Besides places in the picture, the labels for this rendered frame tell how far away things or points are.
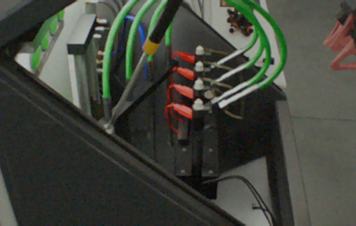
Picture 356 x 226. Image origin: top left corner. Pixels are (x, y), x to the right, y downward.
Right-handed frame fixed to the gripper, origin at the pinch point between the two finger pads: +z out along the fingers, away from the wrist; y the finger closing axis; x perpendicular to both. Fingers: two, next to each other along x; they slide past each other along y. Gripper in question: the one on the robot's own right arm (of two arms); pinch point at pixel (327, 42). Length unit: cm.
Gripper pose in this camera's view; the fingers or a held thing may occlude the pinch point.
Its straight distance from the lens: 121.5
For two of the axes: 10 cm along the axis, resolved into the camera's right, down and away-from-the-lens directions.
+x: -2.8, 5.6, -7.8
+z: -6.7, 4.6, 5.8
